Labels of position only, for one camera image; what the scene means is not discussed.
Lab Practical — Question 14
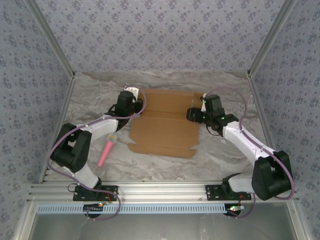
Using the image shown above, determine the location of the brown cardboard box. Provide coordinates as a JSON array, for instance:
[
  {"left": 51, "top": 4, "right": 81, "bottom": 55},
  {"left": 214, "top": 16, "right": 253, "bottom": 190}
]
[{"left": 128, "top": 87, "right": 205, "bottom": 159}]

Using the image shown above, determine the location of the pink toy microphone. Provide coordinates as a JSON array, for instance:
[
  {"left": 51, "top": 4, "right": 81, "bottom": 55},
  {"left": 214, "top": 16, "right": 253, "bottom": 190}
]
[{"left": 97, "top": 132, "right": 118, "bottom": 168}]

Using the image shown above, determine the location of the small black controller board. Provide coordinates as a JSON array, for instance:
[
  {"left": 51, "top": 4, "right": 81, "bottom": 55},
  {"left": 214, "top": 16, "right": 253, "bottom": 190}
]
[
  {"left": 224, "top": 204, "right": 245, "bottom": 216},
  {"left": 83, "top": 203, "right": 105, "bottom": 213}
]

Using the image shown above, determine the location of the grey metal panel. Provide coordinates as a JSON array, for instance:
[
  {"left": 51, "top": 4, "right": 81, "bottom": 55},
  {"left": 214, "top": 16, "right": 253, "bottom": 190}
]
[{"left": 29, "top": 212, "right": 301, "bottom": 240}]

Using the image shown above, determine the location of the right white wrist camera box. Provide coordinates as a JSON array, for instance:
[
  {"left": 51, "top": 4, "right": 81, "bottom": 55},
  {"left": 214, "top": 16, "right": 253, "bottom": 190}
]
[{"left": 199, "top": 92, "right": 209, "bottom": 112}]

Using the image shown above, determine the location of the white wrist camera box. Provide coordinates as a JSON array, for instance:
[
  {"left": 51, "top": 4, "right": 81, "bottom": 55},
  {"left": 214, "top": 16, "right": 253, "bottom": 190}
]
[
  {"left": 199, "top": 92, "right": 209, "bottom": 112},
  {"left": 124, "top": 85, "right": 140, "bottom": 98}
]

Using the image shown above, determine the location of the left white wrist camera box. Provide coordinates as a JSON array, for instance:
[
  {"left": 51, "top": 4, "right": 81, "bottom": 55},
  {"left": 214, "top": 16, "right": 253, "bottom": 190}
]
[{"left": 124, "top": 85, "right": 140, "bottom": 98}]

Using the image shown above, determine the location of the thin aluminium back rail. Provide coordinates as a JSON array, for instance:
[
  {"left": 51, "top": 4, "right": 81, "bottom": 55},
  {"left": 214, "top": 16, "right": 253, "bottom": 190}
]
[{"left": 74, "top": 70, "right": 249, "bottom": 75}]

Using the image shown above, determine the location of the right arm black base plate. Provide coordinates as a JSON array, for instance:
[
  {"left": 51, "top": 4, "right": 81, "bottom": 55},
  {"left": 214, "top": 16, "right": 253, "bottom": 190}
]
[{"left": 204, "top": 184, "right": 252, "bottom": 202}]

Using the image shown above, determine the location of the wide aluminium mounting rail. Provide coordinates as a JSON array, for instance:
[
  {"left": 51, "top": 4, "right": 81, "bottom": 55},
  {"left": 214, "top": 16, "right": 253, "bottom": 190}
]
[{"left": 26, "top": 181, "right": 300, "bottom": 203}]

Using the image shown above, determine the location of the aluminium corner post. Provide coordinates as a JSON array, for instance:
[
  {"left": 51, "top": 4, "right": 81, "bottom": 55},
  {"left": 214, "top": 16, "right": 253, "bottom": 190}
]
[
  {"left": 246, "top": 0, "right": 298, "bottom": 79},
  {"left": 24, "top": 0, "right": 76, "bottom": 79}
]

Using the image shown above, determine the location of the slotted pale blue cable duct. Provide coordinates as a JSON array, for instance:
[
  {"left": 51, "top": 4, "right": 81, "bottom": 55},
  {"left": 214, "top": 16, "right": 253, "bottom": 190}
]
[{"left": 36, "top": 204, "right": 227, "bottom": 215}]

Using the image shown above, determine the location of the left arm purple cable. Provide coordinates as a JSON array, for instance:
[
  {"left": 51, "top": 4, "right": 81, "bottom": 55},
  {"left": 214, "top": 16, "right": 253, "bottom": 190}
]
[{"left": 46, "top": 86, "right": 148, "bottom": 221}]

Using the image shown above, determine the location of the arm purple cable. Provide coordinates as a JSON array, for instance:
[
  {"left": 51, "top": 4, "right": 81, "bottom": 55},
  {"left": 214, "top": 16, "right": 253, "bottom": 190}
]
[
  {"left": 46, "top": 86, "right": 148, "bottom": 221},
  {"left": 203, "top": 86, "right": 296, "bottom": 219}
]

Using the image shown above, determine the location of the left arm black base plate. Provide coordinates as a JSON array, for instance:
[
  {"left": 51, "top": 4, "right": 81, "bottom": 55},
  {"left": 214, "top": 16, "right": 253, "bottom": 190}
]
[{"left": 72, "top": 185, "right": 119, "bottom": 202}]

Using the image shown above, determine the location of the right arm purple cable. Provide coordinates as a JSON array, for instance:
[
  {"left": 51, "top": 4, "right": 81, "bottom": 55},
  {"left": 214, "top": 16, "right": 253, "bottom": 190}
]
[{"left": 203, "top": 86, "right": 296, "bottom": 219}]

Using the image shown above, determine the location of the aluminium lower frame rail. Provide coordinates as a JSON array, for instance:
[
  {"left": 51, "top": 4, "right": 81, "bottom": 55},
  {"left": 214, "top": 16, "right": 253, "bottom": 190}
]
[
  {"left": 286, "top": 201, "right": 310, "bottom": 240},
  {"left": 12, "top": 201, "right": 38, "bottom": 240}
]

